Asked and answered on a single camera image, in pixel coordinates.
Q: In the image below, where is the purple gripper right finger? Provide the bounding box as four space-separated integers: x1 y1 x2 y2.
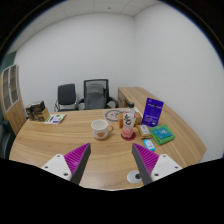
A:
131 142 184 186

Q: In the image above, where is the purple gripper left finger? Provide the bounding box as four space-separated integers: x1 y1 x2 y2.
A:
40 142 92 186

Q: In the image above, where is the pink drink bottle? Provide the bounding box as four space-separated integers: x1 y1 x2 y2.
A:
122 102 136 137

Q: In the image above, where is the small blue white box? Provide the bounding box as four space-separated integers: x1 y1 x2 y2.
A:
143 139 155 151

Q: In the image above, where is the dark red round coaster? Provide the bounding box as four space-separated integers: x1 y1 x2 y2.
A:
121 132 136 141

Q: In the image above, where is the small tan snack box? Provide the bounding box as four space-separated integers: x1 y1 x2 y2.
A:
138 125 151 139

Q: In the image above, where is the green box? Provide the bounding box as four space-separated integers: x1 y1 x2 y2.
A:
150 124 175 145

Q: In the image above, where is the white ceramic mug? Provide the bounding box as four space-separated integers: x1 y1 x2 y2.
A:
91 119 114 140

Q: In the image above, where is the wooden tissue box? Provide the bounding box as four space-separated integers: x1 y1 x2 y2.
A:
118 112 142 128

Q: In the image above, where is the green white leaflet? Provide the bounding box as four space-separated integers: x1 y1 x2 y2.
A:
45 114 66 124

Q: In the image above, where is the purple standing card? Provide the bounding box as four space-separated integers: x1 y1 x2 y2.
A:
142 98 164 127

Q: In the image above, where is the round grey patterned plate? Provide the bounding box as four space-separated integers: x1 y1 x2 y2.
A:
105 110 122 122

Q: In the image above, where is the wooden side desk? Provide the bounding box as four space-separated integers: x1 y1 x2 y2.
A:
117 86 161 113

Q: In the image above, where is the grey office chair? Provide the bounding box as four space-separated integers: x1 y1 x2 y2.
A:
54 84 77 112

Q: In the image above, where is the black mesh office chair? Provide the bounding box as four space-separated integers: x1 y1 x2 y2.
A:
76 79 118 110

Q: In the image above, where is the black chair at left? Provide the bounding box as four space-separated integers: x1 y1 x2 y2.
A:
0 120 15 159

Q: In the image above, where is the wooden glass-door cabinet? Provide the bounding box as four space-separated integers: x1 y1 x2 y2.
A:
0 65 26 134

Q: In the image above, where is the desk cable grommet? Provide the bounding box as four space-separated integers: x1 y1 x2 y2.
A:
127 170 141 184

